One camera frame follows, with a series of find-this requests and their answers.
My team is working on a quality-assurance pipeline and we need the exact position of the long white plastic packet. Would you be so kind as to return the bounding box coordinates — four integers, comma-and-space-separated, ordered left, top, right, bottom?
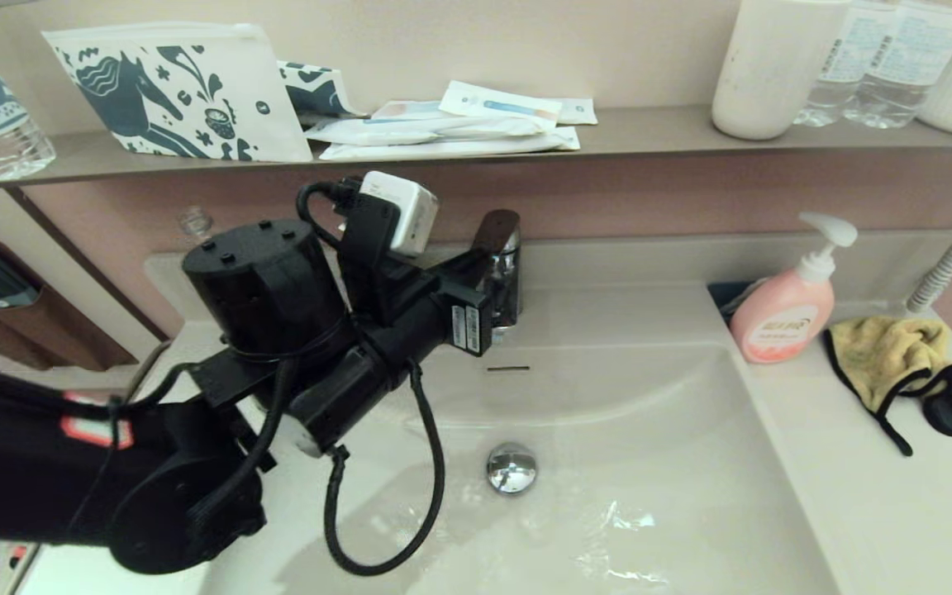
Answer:
321, 126, 582, 161
305, 114, 555, 147

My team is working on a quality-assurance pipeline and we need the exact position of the small horse print pouch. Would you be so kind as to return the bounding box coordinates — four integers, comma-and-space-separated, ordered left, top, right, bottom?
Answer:
278, 60, 368, 127

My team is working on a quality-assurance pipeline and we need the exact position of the yellow cloth with black trim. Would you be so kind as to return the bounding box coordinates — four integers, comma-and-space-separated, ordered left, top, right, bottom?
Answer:
823, 317, 952, 457

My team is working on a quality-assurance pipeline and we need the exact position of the small blue object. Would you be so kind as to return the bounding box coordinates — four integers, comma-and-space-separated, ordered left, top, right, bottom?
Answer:
707, 281, 762, 319

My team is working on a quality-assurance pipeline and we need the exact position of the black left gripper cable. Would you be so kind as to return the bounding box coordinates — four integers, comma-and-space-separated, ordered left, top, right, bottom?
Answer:
323, 361, 447, 578

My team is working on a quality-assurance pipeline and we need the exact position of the chrome drain stopper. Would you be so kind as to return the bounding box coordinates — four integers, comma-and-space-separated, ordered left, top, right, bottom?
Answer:
486, 441, 540, 495

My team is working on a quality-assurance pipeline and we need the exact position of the clear empty plastic bottle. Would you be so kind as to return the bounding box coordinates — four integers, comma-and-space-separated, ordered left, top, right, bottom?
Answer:
178, 207, 214, 245

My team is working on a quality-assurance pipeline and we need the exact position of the white packet with blue stripe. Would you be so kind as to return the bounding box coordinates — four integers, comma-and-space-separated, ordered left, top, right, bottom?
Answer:
440, 80, 564, 131

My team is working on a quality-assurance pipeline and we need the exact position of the large horse print pouch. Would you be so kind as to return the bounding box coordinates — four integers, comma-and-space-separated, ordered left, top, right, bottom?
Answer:
42, 22, 314, 164

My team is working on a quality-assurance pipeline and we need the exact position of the pale pink packet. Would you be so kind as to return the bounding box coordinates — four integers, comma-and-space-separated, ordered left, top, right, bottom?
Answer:
371, 101, 450, 121

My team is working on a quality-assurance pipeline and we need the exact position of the tall white cup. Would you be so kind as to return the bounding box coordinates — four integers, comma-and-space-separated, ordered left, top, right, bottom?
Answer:
711, 0, 850, 140

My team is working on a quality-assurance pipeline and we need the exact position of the white ceramic sink basin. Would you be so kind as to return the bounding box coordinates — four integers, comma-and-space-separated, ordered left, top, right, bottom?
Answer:
17, 231, 952, 595

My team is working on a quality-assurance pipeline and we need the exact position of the pink soap pump bottle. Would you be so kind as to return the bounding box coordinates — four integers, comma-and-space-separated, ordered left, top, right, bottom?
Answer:
730, 212, 858, 364

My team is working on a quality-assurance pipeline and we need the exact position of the chrome faucet with lever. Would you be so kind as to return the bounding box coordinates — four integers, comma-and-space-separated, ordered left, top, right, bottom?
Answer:
476, 209, 524, 333

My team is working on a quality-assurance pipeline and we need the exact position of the water bottle with white label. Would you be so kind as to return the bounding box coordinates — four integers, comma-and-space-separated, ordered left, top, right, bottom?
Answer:
794, 0, 868, 128
842, 0, 952, 130

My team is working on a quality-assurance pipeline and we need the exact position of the brown wall holder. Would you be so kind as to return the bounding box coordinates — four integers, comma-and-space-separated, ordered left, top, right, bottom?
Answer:
0, 240, 140, 373

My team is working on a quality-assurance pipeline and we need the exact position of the black left camera cable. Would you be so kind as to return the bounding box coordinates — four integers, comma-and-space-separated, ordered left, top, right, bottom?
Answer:
296, 178, 361, 249

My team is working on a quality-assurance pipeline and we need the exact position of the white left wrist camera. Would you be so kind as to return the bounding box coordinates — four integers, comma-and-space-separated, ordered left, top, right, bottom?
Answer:
358, 171, 440, 257

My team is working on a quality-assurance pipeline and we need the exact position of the grey wall shelf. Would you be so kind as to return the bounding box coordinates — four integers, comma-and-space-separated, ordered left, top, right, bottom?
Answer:
0, 104, 952, 193

